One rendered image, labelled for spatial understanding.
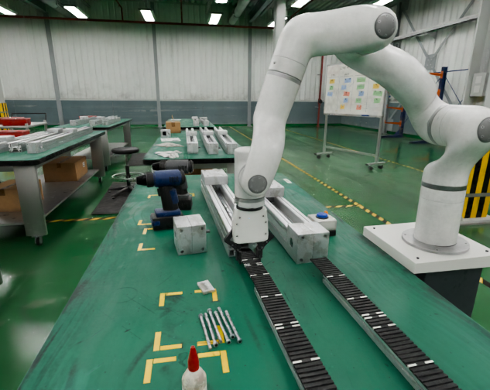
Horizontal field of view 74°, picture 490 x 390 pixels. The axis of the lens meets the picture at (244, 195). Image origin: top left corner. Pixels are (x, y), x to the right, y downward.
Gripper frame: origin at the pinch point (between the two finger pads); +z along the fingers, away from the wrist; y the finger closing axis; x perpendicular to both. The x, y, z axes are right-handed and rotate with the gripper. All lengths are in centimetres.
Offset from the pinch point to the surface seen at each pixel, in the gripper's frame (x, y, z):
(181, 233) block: 10.6, -18.7, -4.4
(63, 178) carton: 366, -153, 54
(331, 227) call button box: 14.3, 34.0, -0.1
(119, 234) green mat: 32, -40, 3
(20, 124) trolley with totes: 452, -223, -7
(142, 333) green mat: -23.6, -28.7, 3.1
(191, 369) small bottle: -44.3, -19.9, -5.4
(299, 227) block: 2.9, 16.6, -6.4
